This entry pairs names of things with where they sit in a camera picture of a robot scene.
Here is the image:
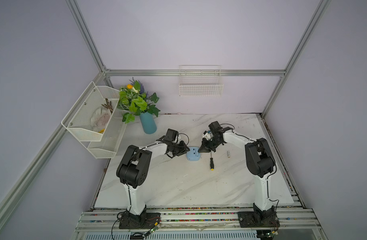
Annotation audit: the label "artificial green plant bouquet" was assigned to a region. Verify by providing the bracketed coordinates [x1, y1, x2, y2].
[117, 78, 161, 124]

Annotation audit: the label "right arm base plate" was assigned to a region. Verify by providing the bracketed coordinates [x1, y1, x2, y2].
[237, 212, 280, 229]

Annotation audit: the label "white wire wall basket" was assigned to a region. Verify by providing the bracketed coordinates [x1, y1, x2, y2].
[179, 65, 223, 97]

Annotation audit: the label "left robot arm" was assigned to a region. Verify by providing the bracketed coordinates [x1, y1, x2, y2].
[116, 129, 189, 217]

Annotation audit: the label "brown twigs in shelf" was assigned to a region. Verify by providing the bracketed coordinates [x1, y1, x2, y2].
[102, 99, 114, 114]

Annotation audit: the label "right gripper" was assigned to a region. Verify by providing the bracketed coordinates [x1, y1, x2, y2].
[197, 136, 222, 152]

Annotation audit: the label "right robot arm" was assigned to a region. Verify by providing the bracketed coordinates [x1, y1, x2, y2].
[198, 121, 277, 218]

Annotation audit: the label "black yellow screwdriver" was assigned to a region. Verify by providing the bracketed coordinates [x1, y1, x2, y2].
[209, 152, 214, 171]

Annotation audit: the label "teal vase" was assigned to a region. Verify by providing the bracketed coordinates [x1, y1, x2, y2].
[140, 113, 157, 135]

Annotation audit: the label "white two-tier mesh shelf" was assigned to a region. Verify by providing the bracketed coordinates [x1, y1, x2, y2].
[61, 82, 126, 159]

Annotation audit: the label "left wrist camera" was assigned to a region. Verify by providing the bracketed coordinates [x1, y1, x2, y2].
[176, 134, 182, 144]

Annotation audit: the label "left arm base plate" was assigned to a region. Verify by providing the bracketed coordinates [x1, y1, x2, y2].
[118, 213, 161, 230]

